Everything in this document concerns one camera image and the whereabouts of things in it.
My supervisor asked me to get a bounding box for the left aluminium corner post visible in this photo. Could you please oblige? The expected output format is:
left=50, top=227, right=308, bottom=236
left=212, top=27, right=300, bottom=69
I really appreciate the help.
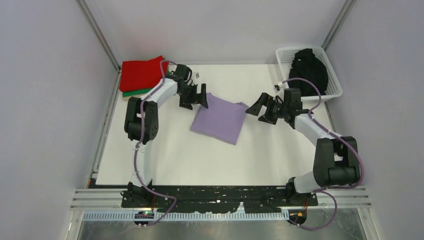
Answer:
left=75, top=0, right=121, bottom=71

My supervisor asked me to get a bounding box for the right aluminium corner post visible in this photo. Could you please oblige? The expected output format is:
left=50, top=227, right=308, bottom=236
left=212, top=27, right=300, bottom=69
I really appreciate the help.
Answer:
left=321, top=0, right=357, bottom=51

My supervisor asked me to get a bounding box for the aluminium front rail frame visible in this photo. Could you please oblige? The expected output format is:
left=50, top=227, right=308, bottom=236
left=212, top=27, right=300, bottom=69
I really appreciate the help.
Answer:
left=70, top=186, right=372, bottom=211

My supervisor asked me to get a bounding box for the aluminium corner post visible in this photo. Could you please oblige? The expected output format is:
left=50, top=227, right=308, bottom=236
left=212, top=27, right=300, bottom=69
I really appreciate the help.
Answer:
left=321, top=0, right=357, bottom=51
left=75, top=0, right=121, bottom=71

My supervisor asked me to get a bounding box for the lavender t-shirt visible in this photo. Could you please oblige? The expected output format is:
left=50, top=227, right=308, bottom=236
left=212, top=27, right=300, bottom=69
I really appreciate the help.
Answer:
left=190, top=92, right=248, bottom=145

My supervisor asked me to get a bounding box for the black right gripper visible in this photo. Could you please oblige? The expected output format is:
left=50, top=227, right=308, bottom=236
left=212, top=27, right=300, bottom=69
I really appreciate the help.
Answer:
left=246, top=92, right=289, bottom=125

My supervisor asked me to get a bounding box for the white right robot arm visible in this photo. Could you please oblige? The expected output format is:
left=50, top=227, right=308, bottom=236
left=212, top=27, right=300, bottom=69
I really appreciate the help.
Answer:
left=245, top=88, right=361, bottom=205

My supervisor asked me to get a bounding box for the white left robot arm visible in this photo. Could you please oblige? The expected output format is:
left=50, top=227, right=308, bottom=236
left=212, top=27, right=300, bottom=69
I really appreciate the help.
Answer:
left=122, top=60, right=209, bottom=207

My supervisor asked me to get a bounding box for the black t-shirt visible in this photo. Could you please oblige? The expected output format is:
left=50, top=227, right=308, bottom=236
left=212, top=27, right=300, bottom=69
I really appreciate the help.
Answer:
left=288, top=48, right=329, bottom=97

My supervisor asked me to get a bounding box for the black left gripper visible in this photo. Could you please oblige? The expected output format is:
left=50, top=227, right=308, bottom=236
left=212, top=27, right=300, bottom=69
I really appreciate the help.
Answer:
left=177, top=83, right=208, bottom=111

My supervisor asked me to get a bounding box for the red folded t-shirt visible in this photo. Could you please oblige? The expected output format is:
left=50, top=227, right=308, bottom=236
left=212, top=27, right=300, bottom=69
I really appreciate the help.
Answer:
left=119, top=55, right=164, bottom=92

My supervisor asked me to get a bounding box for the white plastic basket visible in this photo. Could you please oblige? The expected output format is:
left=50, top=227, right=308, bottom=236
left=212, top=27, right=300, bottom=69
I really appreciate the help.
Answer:
left=275, top=45, right=343, bottom=102

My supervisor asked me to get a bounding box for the green folded t-shirt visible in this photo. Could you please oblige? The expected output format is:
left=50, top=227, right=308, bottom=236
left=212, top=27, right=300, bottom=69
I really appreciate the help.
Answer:
left=119, top=67, right=162, bottom=97

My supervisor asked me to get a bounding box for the white slotted cable duct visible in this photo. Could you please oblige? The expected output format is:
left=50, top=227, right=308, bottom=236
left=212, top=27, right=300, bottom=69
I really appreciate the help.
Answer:
left=82, top=209, right=289, bottom=222

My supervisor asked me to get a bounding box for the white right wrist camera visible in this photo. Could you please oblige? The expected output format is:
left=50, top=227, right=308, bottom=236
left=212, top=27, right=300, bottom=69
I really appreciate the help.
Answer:
left=273, top=82, right=285, bottom=92

